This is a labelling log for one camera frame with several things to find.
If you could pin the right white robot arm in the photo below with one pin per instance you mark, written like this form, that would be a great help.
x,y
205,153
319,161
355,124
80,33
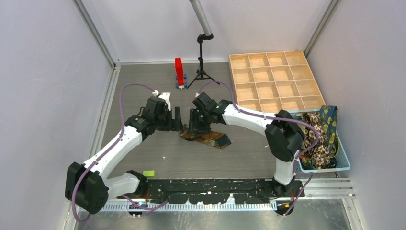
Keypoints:
x,y
282,132

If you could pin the aluminium front rail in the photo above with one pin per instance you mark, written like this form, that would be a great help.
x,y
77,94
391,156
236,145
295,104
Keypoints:
x,y
315,189

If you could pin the grey pole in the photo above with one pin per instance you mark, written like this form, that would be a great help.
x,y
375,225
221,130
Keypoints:
x,y
198,9

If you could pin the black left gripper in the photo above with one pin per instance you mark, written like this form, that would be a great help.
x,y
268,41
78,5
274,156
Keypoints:
x,y
175,123

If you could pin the red toy block truck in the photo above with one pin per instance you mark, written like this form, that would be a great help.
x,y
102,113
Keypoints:
x,y
180,75

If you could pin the brown floral black tie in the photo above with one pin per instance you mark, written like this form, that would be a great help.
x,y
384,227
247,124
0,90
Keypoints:
x,y
318,156

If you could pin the light blue plastic basket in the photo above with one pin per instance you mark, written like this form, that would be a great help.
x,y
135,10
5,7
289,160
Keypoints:
x,y
340,161

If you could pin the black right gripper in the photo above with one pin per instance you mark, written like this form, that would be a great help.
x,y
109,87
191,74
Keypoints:
x,y
194,123

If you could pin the lime green block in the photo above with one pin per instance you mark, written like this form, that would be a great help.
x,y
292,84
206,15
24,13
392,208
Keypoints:
x,y
149,173

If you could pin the black tripod stand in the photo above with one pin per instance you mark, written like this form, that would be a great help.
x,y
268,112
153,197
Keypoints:
x,y
201,73

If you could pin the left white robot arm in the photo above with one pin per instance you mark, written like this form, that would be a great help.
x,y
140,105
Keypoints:
x,y
108,162

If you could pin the blue tie yellow leaves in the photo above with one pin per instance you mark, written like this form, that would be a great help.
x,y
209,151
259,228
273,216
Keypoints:
x,y
329,115

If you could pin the wooden compartment tray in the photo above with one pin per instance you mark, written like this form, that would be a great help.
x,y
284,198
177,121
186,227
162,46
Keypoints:
x,y
271,81

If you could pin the blue orange green tie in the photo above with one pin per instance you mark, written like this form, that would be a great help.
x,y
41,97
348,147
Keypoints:
x,y
214,139

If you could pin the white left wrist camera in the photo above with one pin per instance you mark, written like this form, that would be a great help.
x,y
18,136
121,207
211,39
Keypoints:
x,y
165,96

